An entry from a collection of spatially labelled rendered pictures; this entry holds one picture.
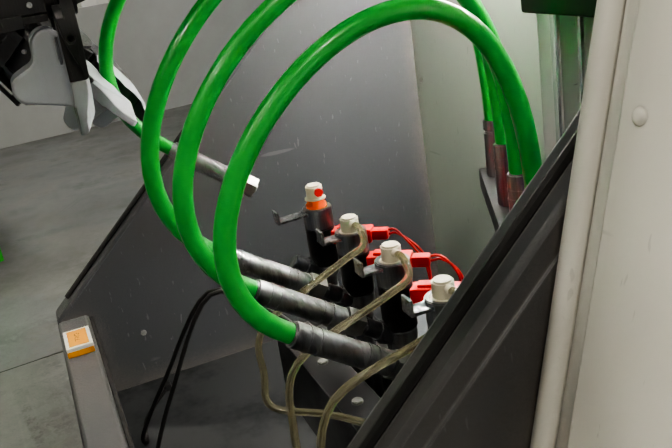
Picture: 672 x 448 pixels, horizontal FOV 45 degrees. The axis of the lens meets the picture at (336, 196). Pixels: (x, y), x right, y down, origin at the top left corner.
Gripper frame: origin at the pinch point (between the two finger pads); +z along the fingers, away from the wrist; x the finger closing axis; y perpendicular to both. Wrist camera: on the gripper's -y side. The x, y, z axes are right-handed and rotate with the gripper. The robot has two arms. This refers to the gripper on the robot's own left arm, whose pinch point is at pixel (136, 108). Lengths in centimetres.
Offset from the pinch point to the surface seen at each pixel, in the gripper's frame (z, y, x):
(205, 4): 5.9, -15.9, 17.3
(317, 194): 19.7, -6.8, 2.2
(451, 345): 34.2, -13.7, 30.9
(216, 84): 12.4, -13.7, 23.9
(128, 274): 5.6, 23.7, -17.8
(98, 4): -294, 158, -556
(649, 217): 36, -26, 35
